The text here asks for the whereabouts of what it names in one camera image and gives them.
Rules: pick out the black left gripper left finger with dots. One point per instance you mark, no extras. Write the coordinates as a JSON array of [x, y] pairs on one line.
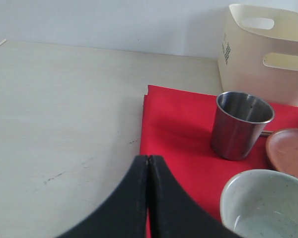
[[124, 213]]

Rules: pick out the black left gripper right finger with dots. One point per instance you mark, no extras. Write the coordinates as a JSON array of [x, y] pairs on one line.
[[173, 213]]

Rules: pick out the pale green bowl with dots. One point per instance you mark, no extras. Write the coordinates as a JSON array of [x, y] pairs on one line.
[[261, 204]]

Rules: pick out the red tablecloth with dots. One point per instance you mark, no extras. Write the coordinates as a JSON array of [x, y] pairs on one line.
[[177, 125]]

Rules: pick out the stainless steel cup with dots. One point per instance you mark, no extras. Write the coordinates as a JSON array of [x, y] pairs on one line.
[[239, 120]]

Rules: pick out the brown round plate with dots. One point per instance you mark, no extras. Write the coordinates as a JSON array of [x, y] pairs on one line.
[[282, 151]]

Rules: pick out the cream plastic bin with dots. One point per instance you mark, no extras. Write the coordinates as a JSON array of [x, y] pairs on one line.
[[259, 53]]

